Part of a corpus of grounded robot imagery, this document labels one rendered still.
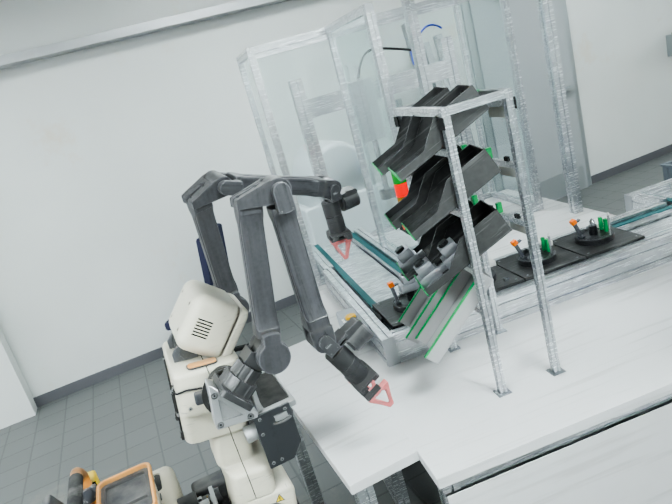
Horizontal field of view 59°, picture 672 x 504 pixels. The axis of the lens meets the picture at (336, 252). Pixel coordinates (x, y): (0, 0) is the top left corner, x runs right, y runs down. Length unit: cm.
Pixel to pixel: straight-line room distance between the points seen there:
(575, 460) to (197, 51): 405
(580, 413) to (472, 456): 30
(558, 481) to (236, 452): 83
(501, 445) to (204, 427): 75
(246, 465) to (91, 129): 353
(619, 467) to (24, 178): 419
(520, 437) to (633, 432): 31
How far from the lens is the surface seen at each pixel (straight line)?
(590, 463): 173
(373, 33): 219
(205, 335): 152
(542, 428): 162
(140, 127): 485
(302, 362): 221
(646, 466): 184
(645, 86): 728
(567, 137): 305
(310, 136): 302
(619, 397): 171
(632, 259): 235
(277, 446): 165
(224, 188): 164
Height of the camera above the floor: 182
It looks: 17 degrees down
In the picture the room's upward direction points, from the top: 16 degrees counter-clockwise
